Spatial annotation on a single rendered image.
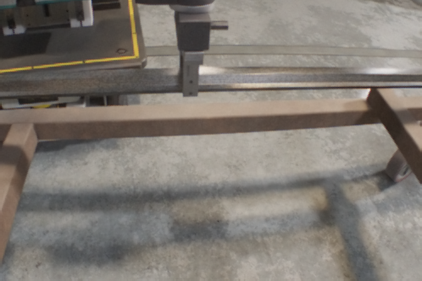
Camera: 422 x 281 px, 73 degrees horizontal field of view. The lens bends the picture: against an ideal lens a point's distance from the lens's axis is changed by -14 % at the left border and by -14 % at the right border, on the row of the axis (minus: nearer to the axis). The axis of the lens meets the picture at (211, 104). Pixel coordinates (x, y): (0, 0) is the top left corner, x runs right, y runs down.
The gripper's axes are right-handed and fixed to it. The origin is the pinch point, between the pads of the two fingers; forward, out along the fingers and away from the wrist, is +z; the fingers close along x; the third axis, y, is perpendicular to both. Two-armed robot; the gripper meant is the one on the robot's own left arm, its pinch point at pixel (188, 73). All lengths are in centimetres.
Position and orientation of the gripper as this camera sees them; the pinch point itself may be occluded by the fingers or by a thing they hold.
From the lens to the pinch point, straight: 60.4
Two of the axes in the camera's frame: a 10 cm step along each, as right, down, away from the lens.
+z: -0.7, 7.9, 6.1
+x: -1.4, -6.1, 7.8
